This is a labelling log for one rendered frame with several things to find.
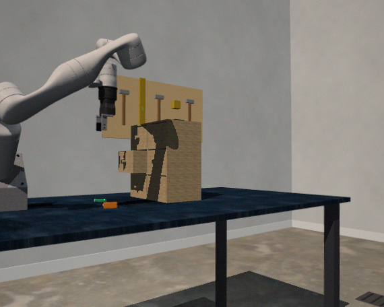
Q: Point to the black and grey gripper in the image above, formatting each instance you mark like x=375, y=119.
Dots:
x=107, y=94

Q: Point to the small wooden chest of drawers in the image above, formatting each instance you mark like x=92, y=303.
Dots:
x=183, y=160

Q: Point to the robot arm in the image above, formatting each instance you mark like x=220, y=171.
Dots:
x=66, y=79

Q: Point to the orange rectangular block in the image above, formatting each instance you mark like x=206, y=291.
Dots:
x=110, y=205

